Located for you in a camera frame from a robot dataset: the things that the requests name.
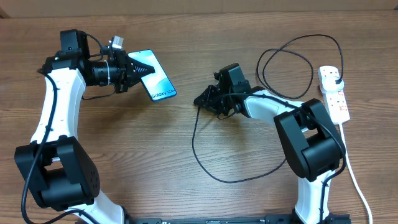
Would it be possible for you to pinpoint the Samsung Galaxy smartphone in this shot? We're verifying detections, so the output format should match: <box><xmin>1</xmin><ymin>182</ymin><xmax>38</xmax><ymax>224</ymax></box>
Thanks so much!
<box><xmin>128</xmin><ymin>49</ymin><xmax>177</xmax><ymax>102</ymax></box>

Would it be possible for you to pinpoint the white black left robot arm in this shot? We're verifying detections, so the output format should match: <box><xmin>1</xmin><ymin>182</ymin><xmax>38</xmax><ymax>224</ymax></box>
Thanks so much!
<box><xmin>14</xmin><ymin>29</ymin><xmax>155</xmax><ymax>223</ymax></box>

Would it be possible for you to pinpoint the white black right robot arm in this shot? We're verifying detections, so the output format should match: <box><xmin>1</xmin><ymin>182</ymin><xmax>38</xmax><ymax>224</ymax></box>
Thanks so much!
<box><xmin>194</xmin><ymin>63</ymin><xmax>351</xmax><ymax>223</ymax></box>

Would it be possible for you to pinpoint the white charger plug adapter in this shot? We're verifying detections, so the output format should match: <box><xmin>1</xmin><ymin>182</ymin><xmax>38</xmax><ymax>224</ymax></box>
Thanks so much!
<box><xmin>320</xmin><ymin>77</ymin><xmax>345</xmax><ymax>94</ymax></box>

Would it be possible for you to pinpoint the white power strip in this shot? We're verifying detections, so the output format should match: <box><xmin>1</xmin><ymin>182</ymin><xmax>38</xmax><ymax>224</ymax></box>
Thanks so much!
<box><xmin>318</xmin><ymin>65</ymin><xmax>350</xmax><ymax>124</ymax></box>

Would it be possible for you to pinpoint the white power strip cord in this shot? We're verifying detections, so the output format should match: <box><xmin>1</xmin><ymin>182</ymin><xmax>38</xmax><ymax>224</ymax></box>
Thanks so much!
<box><xmin>338</xmin><ymin>123</ymin><xmax>373</xmax><ymax>224</ymax></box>

